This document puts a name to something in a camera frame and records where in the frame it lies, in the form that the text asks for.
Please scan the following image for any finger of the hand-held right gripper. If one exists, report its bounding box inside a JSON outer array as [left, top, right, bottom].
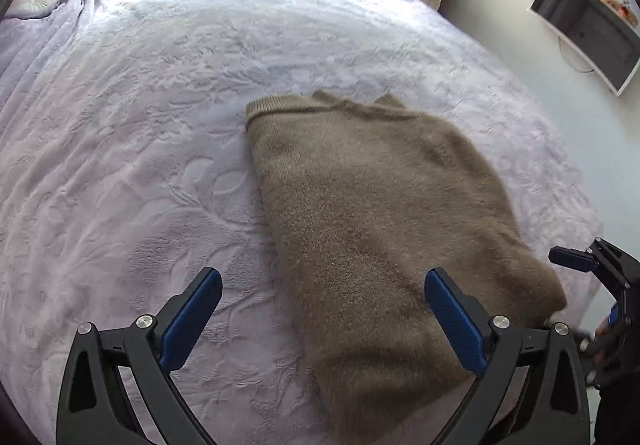
[[548, 246, 598, 272]]

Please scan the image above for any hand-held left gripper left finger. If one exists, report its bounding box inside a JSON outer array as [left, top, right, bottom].
[[56, 267, 223, 445]]

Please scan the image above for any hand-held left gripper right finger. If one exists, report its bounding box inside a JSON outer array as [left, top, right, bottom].
[[424, 267, 591, 445]]

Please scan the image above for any brown knit sweater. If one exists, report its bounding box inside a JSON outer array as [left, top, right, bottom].
[[245, 91, 568, 445]]

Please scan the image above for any person's right forearm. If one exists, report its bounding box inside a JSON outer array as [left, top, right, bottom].
[[592, 372, 640, 445]]

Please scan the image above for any person's right hand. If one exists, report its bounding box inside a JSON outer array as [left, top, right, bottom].
[[582, 312, 627, 388]]

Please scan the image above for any lavender embossed bed blanket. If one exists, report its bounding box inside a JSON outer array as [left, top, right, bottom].
[[0, 0, 606, 445]]

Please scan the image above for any lavender ribbed blanket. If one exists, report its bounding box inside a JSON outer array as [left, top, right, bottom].
[[0, 0, 96, 91]]

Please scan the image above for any thin television cable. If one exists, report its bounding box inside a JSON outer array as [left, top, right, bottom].
[[559, 38, 596, 74]]

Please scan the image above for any wall mounted television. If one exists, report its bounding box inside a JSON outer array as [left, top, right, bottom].
[[526, 0, 640, 97]]

